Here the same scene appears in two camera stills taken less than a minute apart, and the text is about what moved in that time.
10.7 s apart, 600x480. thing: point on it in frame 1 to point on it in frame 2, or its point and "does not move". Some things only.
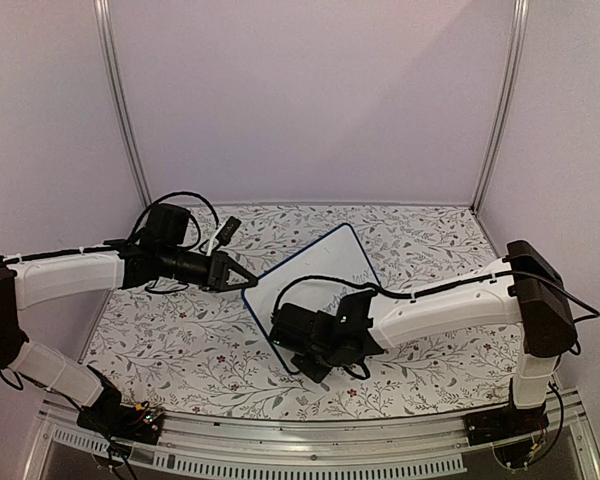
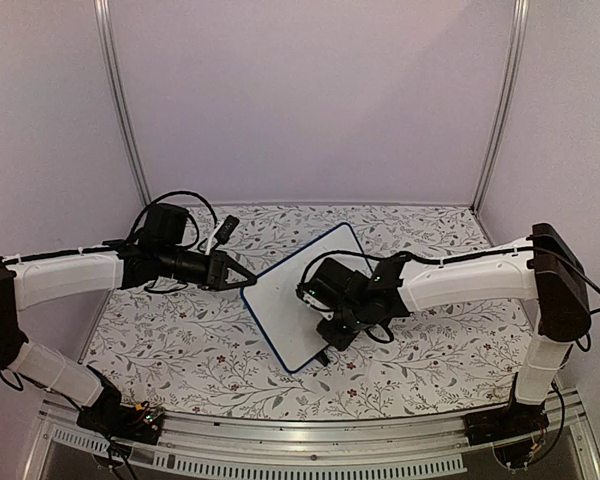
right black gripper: [314, 371] to [339, 339]
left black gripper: [217, 279] does not move
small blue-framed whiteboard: [317, 278] does not move
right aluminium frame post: [504, 103] does not move
